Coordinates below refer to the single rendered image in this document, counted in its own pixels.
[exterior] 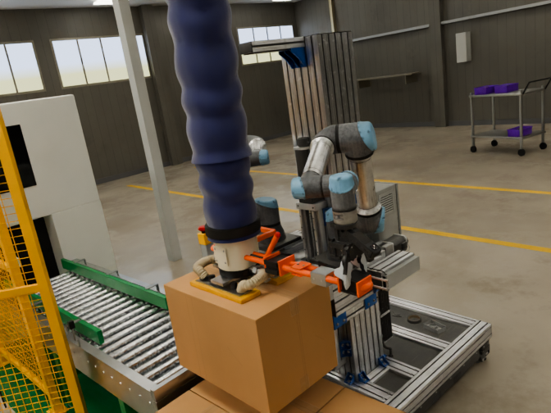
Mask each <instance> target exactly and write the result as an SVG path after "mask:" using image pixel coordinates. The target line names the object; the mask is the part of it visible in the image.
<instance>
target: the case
mask: <svg viewBox="0 0 551 413"><path fill-rule="evenodd" d="M197 278H199V276H197V275H196V274H195V273H194V272H191V273H189V274H187V275H184V276H182V277H179V278H178V279H175V280H172V281H171V282H169V283H166V284H164V289H165V294H166V301H167V305H168V309H169V313H170V318H171V325H172V328H173V333H174V337H175V345H176V349H177V352H178V357H179V361H180V365H182V366H183V367H184V368H186V369H188V370H190V371H192V372H194V373H195V374H197V375H198V376H200V377H202V378H204V379H205V380H207V381H208V382H210V383H212V384H214V385H216V386H217V387H218V388H221V389H223V390H224V391H226V392H228V393H229V394H231V395H233V396H234V397H237V398H238V399H239V400H241V401H243V402H245V403H247V404H248V405H250V406H252V407H253V408H255V409H257V410H258V411H260V412H262V413H277V412H278V411H280V410H281V409H282V408H284V407H285V406H287V405H288V404H289V403H290V402H292V401H293V400H294V399H295V398H296V397H298V396H299V395H300V394H301V393H303V392H304V391H306V390H307V389H308V388H310V387H311V386H312V385H313V384H314V383H315V382H317V381H318V380H319V379H321V378H322V377H323V376H325V375H326V374H327V373H329V372H330V371H331V370H333V369H334V368H335V367H336V366H337V365H338V361H337V354H336V346H335V332H334V325H333V317H332V310H331V302H330V289H329V287H327V288H326V287H322V286H320V285H316V284H312V281H311V278H310V277H307V276H303V277H298V276H296V275H295V276H294V277H293V278H291V279H288V280H287V281H285V282H283V283H282V284H279V285H275V284H270V283H262V284H259V286H257V287H256V288H255V289H257V290H260V292H261V295H259V296H257V297H255V298H253V299H251V300H250V301H248V302H245V303H244V304H239V303H237V302H233V301H231V300H228V299H226V298H223V297H220V296H217V295H215V294H212V293H209V292H206V291H204V290H202V289H199V288H195V287H193V286H191V285H190V281H192V280H194V279H197Z"/></svg>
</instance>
